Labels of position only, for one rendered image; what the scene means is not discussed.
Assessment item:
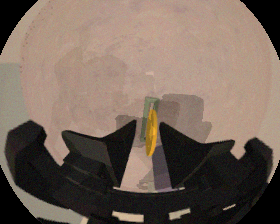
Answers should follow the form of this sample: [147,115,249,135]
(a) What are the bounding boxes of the gold coin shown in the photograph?
[145,109,157,156]

